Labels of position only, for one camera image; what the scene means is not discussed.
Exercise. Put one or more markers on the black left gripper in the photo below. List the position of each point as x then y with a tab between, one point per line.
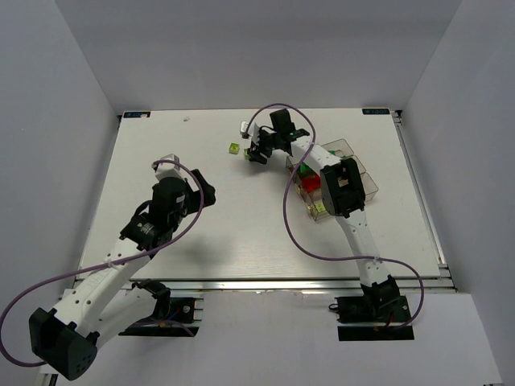
197	186

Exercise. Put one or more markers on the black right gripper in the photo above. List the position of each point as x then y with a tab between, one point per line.
261	149

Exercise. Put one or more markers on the green and red lego stack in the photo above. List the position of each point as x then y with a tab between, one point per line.
311	184

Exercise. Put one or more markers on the lime 2x2 lego brick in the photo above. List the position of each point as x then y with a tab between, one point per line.
320	208

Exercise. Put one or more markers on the green curved lego brick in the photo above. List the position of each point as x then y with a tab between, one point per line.
304	168

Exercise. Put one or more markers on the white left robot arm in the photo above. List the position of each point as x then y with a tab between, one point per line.
68	336

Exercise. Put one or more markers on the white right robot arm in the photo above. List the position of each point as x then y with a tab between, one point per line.
378	286

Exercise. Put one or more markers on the lime square lego brick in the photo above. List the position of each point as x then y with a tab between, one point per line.
234	148

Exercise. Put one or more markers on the clear three-compartment container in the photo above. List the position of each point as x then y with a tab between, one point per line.
346	185

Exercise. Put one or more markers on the blue label sticker left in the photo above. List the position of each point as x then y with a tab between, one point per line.
136	115

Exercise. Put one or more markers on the blue label sticker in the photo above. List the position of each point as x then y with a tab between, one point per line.
136	115
375	111

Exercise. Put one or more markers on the blue label sticker right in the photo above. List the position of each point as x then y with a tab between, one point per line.
375	111

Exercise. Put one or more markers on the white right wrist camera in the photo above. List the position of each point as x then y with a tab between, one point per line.
250	132

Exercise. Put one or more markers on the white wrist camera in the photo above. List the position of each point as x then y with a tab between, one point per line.
166	167
250	132

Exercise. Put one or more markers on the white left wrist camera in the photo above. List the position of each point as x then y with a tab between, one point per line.
166	167

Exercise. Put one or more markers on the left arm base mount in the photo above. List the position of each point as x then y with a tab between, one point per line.
173	315

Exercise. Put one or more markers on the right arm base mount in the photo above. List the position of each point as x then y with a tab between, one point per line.
358	322

